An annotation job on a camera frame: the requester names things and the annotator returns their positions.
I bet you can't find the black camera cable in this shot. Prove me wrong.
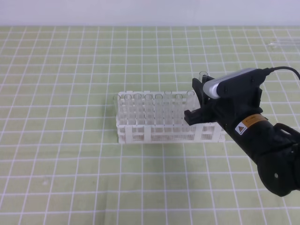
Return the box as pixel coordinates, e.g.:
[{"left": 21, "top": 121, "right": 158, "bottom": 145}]
[{"left": 267, "top": 66, "right": 300, "bottom": 82}]

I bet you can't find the clear glass test tube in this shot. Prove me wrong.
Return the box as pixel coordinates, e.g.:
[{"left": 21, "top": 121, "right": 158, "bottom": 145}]
[{"left": 199, "top": 71, "right": 208, "bottom": 83}]

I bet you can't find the clear tube far right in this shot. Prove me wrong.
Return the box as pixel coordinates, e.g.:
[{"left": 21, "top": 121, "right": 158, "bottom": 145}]
[{"left": 267, "top": 38, "right": 300, "bottom": 48}]

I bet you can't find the white plastic test tube rack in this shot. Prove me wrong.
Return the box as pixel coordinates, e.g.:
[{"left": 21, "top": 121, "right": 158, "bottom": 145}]
[{"left": 116, "top": 91, "right": 225, "bottom": 144}]

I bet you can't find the green grid tablecloth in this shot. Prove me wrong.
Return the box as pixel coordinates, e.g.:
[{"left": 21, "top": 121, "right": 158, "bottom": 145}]
[{"left": 0, "top": 26, "right": 300, "bottom": 225}]

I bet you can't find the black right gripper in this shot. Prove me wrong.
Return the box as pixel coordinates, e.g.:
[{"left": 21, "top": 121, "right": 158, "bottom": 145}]
[{"left": 184, "top": 76, "right": 267, "bottom": 141}]

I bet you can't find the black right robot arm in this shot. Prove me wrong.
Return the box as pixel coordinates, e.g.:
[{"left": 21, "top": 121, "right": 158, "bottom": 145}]
[{"left": 184, "top": 78, "right": 300, "bottom": 197}]

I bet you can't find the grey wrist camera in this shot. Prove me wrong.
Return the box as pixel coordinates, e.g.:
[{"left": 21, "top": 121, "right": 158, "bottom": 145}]
[{"left": 203, "top": 68, "right": 271, "bottom": 99}]

